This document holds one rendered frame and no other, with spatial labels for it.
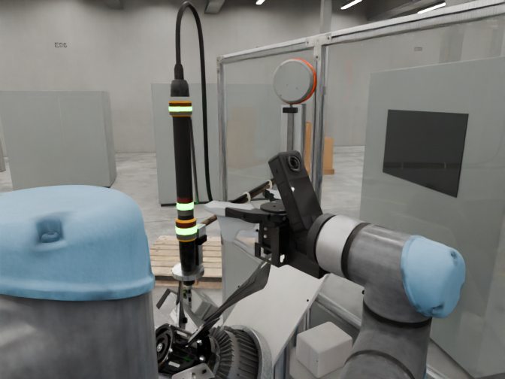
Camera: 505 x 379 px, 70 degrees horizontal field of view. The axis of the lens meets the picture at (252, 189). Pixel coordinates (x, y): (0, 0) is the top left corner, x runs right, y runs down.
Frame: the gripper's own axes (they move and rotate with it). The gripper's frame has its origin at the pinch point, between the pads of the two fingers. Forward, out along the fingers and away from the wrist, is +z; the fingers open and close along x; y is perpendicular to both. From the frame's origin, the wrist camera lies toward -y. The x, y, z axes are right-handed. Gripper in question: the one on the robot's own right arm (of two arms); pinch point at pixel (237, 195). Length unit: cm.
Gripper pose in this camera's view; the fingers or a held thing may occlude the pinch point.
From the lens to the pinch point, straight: 62.2
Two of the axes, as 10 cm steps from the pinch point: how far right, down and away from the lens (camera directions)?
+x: 7.6, -1.6, 6.3
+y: 0.0, 9.7, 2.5
